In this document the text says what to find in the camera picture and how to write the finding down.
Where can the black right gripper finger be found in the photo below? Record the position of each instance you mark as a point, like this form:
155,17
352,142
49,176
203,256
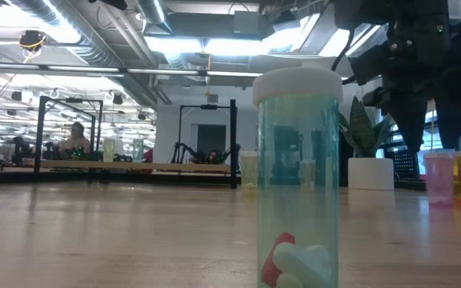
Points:
411,120
450,116

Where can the small pink medicine bottle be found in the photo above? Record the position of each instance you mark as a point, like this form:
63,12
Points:
438,178

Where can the small yellow-green medicine bottle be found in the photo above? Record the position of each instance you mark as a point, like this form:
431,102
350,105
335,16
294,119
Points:
109,151
247,170

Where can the small teal medicine bottle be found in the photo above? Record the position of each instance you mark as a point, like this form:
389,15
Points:
137,151

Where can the teal pill-filled medicine bottle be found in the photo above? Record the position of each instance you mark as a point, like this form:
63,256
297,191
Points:
298,160

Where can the black perforated panel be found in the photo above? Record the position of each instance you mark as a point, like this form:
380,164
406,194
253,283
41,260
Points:
404,164

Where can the white ceiling box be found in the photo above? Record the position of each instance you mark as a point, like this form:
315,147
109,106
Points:
456,10

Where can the snake plant in white pot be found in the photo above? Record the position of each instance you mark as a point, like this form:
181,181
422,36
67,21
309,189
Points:
370,174

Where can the black cabinet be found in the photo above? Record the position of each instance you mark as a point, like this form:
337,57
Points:
344,170

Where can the grey ceiling box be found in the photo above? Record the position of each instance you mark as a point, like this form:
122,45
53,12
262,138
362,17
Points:
246,22

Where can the white oblong tablet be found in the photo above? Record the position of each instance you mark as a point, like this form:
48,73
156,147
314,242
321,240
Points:
298,260

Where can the red pill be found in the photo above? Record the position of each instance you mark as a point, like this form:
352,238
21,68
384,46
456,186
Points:
272,264

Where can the pale green tablet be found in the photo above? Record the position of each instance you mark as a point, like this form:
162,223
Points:
288,282

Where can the black background robot arms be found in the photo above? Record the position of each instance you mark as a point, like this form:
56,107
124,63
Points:
182,152

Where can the person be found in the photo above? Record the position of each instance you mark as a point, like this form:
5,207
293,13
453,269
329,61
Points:
76,140

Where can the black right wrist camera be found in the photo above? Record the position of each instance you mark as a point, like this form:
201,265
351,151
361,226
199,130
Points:
370,64

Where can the black aluminium table frame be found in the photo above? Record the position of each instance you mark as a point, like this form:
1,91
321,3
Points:
408,185

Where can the black background gantry frame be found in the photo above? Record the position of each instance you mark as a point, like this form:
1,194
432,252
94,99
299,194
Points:
208,106

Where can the silver ventilation duct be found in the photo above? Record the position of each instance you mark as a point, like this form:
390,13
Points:
152,12
94,44

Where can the wooden shelf with black frame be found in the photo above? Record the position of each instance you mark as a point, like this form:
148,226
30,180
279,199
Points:
134,166

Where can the white suspended light rail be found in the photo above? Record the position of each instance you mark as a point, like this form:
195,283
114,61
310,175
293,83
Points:
94,69

